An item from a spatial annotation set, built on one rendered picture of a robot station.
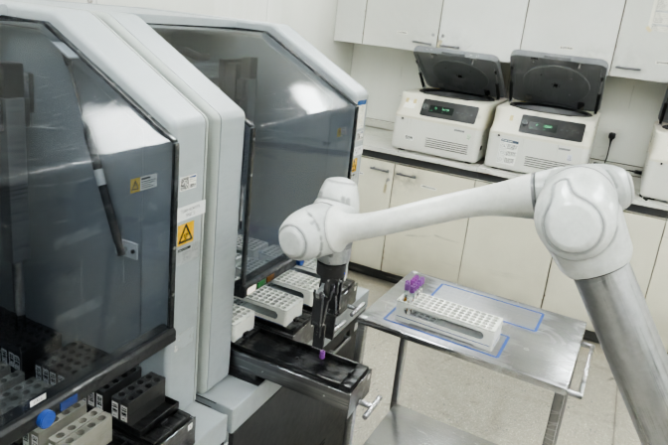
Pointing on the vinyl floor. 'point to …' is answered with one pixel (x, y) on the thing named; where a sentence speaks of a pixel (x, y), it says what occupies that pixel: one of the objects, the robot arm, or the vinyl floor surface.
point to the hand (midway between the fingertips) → (324, 332)
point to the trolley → (545, 335)
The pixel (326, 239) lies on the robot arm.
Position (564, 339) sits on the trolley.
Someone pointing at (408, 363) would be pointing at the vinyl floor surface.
